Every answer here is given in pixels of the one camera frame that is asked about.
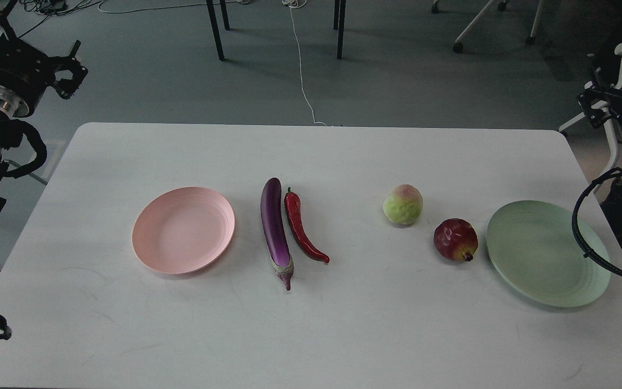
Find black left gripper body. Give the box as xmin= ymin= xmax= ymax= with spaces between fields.
xmin=0 ymin=39 xmax=89 ymax=117

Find red pomegranate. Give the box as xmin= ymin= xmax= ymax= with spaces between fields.
xmin=434 ymin=218 xmax=479 ymax=263

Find green pink peach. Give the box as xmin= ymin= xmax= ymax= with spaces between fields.
xmin=382 ymin=184 xmax=424 ymax=226

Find purple eggplant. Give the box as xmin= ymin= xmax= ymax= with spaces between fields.
xmin=260 ymin=177 xmax=294 ymax=292

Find red chili pepper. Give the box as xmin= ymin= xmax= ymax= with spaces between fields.
xmin=283 ymin=187 xmax=330 ymax=264

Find white office chair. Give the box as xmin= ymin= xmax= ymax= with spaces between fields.
xmin=558 ymin=36 xmax=622 ymax=179

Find light green plastic plate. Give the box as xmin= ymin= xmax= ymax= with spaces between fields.
xmin=485 ymin=201 xmax=611 ymax=308

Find white office chair base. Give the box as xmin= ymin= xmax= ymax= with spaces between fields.
xmin=451 ymin=1 xmax=550 ymax=54

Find black table leg left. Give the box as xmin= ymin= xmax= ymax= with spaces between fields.
xmin=206 ymin=0 xmax=231 ymax=62

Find black table leg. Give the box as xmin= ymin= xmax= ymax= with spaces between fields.
xmin=333 ymin=0 xmax=347 ymax=60
xmin=206 ymin=0 xmax=231 ymax=62

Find pink plastic plate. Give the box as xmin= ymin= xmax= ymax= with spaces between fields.
xmin=131 ymin=187 xmax=235 ymax=275

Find black table leg right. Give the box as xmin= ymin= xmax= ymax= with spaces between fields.
xmin=333 ymin=0 xmax=347 ymax=60

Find black floor cables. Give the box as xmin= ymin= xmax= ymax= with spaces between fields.
xmin=18 ymin=0 xmax=101 ymax=17

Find white floor cable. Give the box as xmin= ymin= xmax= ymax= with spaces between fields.
xmin=282 ymin=0 xmax=329 ymax=127

